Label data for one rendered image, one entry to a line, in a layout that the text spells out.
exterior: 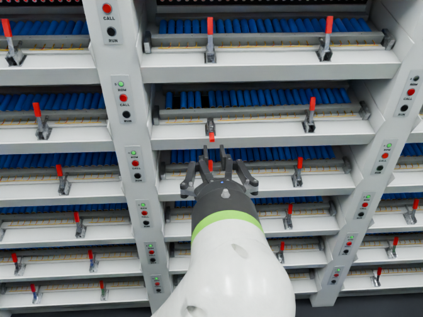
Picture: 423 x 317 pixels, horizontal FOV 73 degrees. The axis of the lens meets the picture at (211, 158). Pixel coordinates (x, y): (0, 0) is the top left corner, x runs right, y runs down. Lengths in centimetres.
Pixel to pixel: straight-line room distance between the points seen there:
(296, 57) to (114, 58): 41
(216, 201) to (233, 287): 14
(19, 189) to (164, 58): 60
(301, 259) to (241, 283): 96
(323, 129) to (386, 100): 16
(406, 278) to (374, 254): 28
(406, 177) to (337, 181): 22
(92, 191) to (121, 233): 20
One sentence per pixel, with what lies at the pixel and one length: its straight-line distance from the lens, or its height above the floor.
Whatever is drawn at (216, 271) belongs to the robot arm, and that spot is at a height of 103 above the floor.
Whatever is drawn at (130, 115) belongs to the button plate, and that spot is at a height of 95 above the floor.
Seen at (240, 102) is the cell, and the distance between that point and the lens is 83.
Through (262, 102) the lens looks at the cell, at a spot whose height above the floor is 93.
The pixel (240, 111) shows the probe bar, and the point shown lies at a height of 92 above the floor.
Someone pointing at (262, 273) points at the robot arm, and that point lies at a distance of 27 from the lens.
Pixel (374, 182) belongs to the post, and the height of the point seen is 70.
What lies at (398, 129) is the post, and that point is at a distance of 92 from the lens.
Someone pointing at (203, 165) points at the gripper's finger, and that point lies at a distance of 53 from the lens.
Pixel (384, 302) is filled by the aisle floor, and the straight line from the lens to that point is 163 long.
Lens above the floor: 125
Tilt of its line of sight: 34 degrees down
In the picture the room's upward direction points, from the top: straight up
